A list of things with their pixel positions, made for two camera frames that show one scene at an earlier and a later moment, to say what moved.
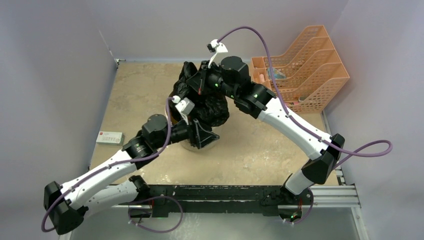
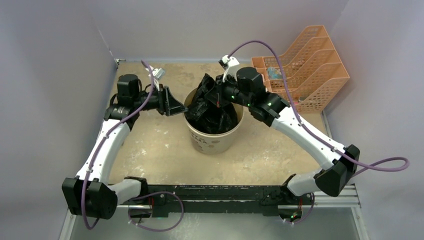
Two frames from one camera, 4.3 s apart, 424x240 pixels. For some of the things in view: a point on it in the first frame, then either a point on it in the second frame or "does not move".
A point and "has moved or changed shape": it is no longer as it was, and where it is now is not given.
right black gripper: [199, 82] to [217, 96]
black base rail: [172, 200] does not move
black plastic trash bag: [210, 108] has moved or changed shape
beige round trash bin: [204, 146] to [212, 143]
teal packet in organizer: [277, 74] does not move
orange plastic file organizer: [309, 78] does not move
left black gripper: [196, 135] to [174, 106]
